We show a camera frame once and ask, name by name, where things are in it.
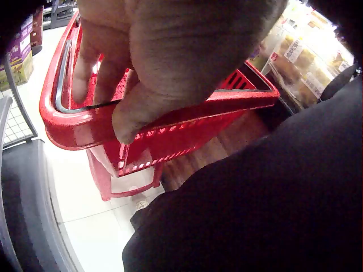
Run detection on person's legs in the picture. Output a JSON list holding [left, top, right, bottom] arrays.
[[130, 195, 161, 227]]

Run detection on person's left thumb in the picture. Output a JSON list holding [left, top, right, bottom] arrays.
[[112, 76, 182, 144]]

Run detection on person's body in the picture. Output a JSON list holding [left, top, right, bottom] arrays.
[[122, 64, 363, 272]]

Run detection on full shop shelf with bread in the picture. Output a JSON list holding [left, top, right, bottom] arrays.
[[246, 0, 358, 111]]

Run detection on person's left fingers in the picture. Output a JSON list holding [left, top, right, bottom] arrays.
[[72, 20, 134, 105]]

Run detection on grey wire rack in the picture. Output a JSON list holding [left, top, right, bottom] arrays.
[[0, 55, 39, 149]]

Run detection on red plastic shopping basket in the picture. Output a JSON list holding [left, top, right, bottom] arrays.
[[39, 11, 280, 201]]

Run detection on person's left hand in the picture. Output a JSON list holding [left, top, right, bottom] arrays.
[[72, 0, 287, 144]]

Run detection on full shop shelf with boxes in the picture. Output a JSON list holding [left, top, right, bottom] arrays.
[[0, 6, 45, 92]]

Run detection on dark grey display base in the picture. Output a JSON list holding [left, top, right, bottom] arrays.
[[0, 96, 85, 272]]

